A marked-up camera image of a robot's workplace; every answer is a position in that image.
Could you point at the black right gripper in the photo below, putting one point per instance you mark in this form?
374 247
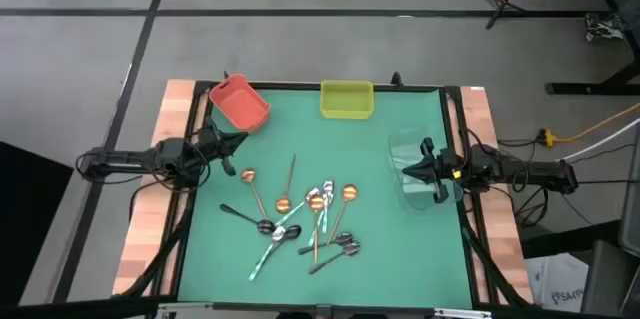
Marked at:
447 171

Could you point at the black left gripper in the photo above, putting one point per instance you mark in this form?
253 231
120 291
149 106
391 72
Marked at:
212 144

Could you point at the large shiny metal spoon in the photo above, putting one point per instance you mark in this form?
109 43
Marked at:
352 248

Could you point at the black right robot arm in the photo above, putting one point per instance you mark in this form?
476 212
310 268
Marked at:
525 171

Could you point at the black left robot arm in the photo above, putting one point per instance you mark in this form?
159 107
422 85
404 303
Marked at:
150 159

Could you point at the clear plastic bin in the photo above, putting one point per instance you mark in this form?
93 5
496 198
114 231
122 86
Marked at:
415 199

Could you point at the orange plastic bin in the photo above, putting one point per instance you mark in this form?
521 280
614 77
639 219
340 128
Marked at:
250 92

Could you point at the yellow-green plastic bin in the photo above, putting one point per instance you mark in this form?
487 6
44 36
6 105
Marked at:
350 99

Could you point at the green table mat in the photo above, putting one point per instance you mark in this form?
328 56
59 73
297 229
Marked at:
430 279

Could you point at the white cardboard box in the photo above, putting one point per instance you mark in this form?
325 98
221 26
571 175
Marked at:
560 284

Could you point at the dark grey chair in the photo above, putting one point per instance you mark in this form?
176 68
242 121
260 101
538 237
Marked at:
610 279

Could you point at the black panel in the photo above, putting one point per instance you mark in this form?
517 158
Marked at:
30 219

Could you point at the person's shoe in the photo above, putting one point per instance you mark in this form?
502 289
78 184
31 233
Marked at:
602 26

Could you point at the black aluminium table frame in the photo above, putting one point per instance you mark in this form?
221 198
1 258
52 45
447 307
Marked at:
290 85

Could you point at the black table-level camera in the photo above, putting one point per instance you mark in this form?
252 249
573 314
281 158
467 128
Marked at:
323 310

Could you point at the black desk frame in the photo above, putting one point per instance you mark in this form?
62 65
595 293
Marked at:
575 88

